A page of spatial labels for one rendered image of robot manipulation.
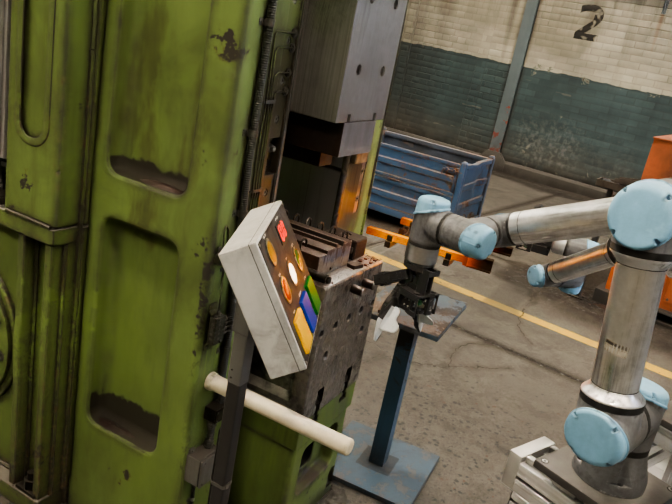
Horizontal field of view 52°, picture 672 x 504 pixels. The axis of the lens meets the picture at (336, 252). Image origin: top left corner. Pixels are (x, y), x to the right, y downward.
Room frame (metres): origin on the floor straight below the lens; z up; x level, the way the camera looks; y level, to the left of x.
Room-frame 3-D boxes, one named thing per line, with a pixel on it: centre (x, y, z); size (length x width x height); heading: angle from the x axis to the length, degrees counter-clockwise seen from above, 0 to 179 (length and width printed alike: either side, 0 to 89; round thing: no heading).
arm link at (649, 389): (1.28, -0.65, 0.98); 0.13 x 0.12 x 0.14; 140
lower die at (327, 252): (2.04, 0.19, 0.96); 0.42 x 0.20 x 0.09; 65
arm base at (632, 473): (1.29, -0.66, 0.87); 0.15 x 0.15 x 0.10
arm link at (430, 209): (1.51, -0.20, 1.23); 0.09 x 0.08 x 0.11; 50
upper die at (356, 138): (2.04, 0.19, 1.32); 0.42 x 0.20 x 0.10; 65
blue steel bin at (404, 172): (6.18, -0.55, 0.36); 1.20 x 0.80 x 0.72; 62
